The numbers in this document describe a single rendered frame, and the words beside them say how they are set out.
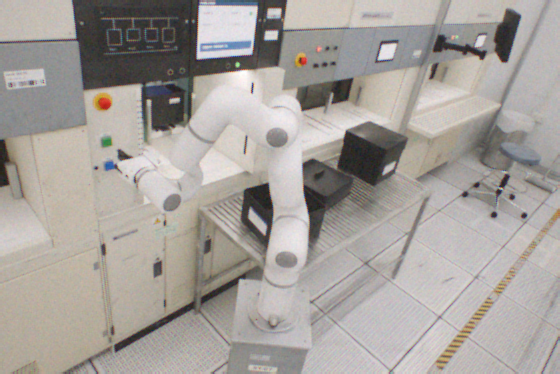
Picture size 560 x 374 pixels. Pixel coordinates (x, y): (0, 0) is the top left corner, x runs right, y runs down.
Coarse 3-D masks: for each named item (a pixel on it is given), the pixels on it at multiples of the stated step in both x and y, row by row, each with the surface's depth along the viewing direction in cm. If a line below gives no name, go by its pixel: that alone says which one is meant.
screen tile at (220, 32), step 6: (204, 12) 145; (210, 12) 147; (216, 12) 149; (228, 12) 152; (204, 18) 146; (210, 18) 148; (216, 18) 150; (222, 18) 152; (222, 24) 153; (204, 30) 149; (210, 30) 150; (216, 30) 152; (222, 30) 154; (204, 36) 150; (210, 36) 152; (216, 36) 154; (222, 36) 156
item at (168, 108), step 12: (156, 84) 214; (168, 84) 227; (156, 96) 207; (168, 96) 212; (180, 96) 218; (156, 108) 211; (168, 108) 216; (180, 108) 221; (156, 120) 214; (168, 120) 220; (180, 120) 225
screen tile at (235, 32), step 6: (234, 12) 154; (240, 12) 156; (246, 12) 158; (234, 18) 155; (240, 18) 157; (246, 18) 159; (252, 18) 162; (252, 24) 163; (234, 30) 158; (240, 30) 160; (246, 30) 162; (252, 30) 164; (234, 36) 160; (240, 36) 162; (246, 36) 164
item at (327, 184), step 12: (312, 168) 220; (324, 168) 222; (312, 180) 209; (324, 180) 211; (336, 180) 213; (348, 180) 215; (312, 192) 202; (324, 192) 201; (336, 192) 205; (348, 192) 220; (324, 204) 201
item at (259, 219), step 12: (252, 192) 183; (264, 192) 188; (252, 204) 175; (264, 204) 193; (312, 204) 185; (252, 216) 178; (264, 216) 169; (312, 216) 173; (252, 228) 180; (264, 228) 171; (312, 228) 179; (264, 240) 174
